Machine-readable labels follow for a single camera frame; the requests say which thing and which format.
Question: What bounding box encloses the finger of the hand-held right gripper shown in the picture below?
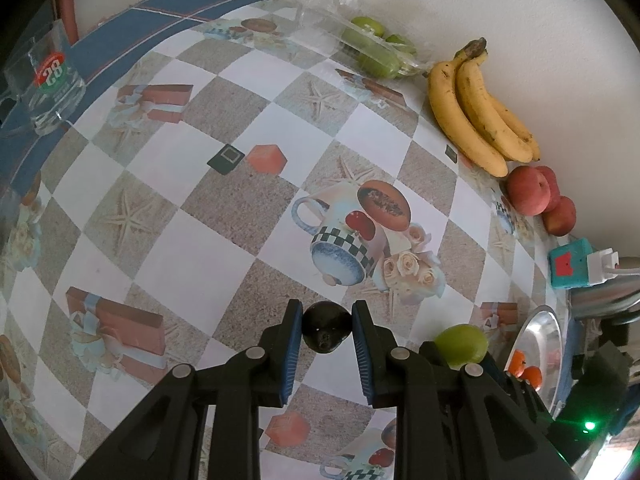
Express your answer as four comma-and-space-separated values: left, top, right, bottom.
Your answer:
487, 370, 553, 448
419, 341, 453, 367

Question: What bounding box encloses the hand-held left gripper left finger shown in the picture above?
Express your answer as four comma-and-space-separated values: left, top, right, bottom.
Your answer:
72, 299, 303, 480

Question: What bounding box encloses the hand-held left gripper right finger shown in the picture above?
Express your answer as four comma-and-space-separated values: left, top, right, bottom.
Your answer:
351, 300, 576, 480

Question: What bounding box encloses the green mango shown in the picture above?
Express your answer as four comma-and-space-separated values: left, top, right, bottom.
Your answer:
434, 324, 489, 368

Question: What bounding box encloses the dark plum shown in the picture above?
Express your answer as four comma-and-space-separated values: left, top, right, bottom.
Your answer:
302, 302, 352, 354

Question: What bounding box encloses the round steel plate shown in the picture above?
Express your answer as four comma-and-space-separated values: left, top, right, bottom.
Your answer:
505, 305, 576, 411

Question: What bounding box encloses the bag of green fruits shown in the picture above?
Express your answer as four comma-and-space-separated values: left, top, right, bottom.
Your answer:
295, 0, 436, 81

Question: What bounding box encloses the steel kettle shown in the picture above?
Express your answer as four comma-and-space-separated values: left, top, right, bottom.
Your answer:
567, 280, 640, 322

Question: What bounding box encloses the teal box with red label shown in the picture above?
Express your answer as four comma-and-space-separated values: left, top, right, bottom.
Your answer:
547, 237, 596, 289

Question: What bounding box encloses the red yellow apple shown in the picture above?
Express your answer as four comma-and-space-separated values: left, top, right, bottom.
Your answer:
542, 196, 577, 237

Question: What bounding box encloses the pink red apple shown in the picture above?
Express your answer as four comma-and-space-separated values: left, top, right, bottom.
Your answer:
506, 166, 552, 216

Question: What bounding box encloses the dark red apple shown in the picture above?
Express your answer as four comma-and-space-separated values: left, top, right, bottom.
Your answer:
537, 165, 563, 211

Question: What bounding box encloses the bunch of yellow bananas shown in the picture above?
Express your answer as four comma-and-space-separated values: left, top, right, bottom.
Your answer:
427, 37, 542, 178

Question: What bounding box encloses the glass mug with red label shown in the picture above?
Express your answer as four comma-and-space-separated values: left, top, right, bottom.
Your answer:
4, 20, 86, 136

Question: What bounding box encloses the blue checked cloth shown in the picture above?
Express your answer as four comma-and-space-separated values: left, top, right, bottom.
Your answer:
0, 0, 273, 186

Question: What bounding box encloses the pink stick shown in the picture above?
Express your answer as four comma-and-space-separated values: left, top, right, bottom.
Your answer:
54, 0, 78, 43

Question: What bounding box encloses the white power adapter with cable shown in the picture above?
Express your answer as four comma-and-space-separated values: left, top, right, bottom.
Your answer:
585, 249, 640, 286

